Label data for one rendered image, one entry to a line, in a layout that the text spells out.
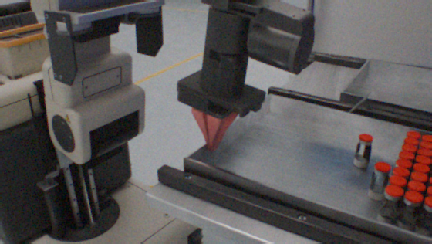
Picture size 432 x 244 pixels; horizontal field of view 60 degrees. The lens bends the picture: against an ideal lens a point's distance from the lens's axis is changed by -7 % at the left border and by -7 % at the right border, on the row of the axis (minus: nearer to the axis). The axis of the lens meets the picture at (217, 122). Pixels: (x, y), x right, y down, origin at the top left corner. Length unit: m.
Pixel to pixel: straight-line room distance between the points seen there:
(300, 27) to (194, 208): 0.25
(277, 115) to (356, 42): 0.69
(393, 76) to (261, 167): 0.52
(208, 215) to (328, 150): 0.23
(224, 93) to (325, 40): 0.91
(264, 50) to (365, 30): 0.93
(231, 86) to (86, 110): 0.55
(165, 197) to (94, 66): 0.56
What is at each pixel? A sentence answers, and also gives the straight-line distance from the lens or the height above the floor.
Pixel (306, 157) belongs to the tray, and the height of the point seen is 0.88.
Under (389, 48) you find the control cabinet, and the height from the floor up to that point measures 0.86.
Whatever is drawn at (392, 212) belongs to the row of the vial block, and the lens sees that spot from 0.49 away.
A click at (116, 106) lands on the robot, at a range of 1.02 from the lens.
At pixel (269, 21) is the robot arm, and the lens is 0.44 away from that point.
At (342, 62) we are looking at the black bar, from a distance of 1.03.
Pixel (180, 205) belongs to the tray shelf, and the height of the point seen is 0.88.
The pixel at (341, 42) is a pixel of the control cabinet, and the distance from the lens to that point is 1.37.
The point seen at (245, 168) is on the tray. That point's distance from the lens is 0.56.
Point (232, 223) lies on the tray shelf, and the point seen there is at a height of 0.88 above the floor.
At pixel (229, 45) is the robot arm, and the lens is 0.47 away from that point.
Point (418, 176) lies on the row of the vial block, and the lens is 0.52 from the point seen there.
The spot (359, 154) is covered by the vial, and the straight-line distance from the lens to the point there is 0.58.
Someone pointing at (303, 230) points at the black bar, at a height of 0.89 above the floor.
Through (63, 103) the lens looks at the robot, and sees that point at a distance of 1.00.
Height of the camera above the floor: 1.19
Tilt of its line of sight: 26 degrees down
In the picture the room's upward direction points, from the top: straight up
